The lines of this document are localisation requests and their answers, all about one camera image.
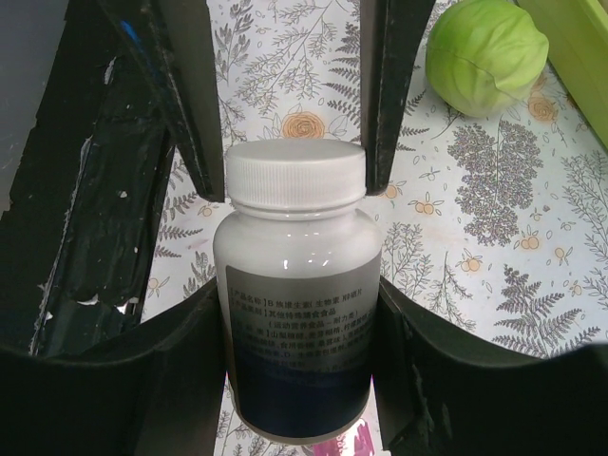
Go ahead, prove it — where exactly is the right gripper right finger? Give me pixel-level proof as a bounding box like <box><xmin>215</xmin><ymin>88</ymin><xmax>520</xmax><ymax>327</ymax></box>
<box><xmin>371</xmin><ymin>281</ymin><xmax>607</xmax><ymax>455</ymax></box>

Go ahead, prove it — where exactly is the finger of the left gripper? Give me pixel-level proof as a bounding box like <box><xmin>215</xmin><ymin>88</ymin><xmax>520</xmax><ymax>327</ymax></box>
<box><xmin>363</xmin><ymin>0</ymin><xmax>435</xmax><ymax>196</ymax></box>
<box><xmin>100</xmin><ymin>0</ymin><xmax>225</xmax><ymax>202</ymax></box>

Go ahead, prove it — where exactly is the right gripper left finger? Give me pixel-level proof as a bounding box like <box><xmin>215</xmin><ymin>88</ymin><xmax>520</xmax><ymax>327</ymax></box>
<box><xmin>1</xmin><ymin>281</ymin><xmax>226</xmax><ymax>455</ymax></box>

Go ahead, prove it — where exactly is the pink weekly pill organizer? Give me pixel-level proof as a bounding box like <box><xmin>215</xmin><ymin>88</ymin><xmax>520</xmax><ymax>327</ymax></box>
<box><xmin>313</xmin><ymin>418</ymin><xmax>375</xmax><ymax>456</ymax></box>

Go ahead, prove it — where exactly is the white pill bottle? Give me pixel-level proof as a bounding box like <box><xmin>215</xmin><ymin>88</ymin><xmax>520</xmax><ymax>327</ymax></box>
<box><xmin>213</xmin><ymin>139</ymin><xmax>383</xmax><ymax>444</ymax></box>

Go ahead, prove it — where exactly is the green round cabbage toy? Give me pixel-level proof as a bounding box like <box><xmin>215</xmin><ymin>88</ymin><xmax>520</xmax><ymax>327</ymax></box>
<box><xmin>425</xmin><ymin>0</ymin><xmax>549</xmax><ymax>118</ymax></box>

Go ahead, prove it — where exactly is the floral table mat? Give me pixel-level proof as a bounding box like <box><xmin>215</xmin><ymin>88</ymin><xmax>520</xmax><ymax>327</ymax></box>
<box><xmin>143</xmin><ymin>1</ymin><xmax>607</xmax><ymax>455</ymax></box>

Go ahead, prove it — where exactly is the green plastic basket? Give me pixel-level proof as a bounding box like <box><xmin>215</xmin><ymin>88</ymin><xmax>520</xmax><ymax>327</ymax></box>
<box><xmin>518</xmin><ymin>1</ymin><xmax>607</xmax><ymax>146</ymax></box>

